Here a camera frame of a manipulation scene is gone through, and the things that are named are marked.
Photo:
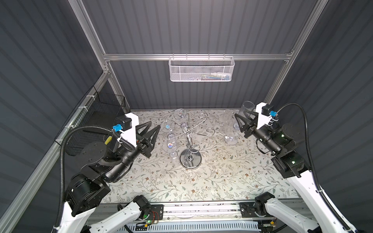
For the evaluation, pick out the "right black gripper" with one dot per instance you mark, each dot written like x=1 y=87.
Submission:
x=249 y=126

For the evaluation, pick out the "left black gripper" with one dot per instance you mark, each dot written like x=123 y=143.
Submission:
x=143 y=143

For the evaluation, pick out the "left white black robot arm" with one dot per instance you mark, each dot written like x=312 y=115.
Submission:
x=101 y=165

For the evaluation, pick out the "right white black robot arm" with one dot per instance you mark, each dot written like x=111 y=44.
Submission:
x=299 y=173

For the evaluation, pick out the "chrome wine glass rack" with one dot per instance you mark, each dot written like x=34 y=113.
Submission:
x=191 y=158

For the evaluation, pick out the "yellow black striped tool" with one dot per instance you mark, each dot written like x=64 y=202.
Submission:
x=108 y=140

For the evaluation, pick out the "items in white basket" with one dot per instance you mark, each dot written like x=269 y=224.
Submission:
x=213 y=76

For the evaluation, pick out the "floral table mat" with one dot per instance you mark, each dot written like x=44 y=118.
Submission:
x=226 y=173

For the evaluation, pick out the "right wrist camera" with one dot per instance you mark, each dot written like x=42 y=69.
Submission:
x=266 y=115

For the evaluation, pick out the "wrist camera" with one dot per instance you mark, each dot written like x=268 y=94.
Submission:
x=266 y=115
x=126 y=126

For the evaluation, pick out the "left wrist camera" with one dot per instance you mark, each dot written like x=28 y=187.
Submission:
x=126 y=126

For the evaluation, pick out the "black wire basket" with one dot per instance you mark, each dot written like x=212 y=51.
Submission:
x=102 y=108

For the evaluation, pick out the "white wire mesh basket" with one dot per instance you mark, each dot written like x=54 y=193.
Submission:
x=183 y=68

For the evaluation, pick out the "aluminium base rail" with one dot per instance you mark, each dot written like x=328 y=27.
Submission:
x=206 y=217

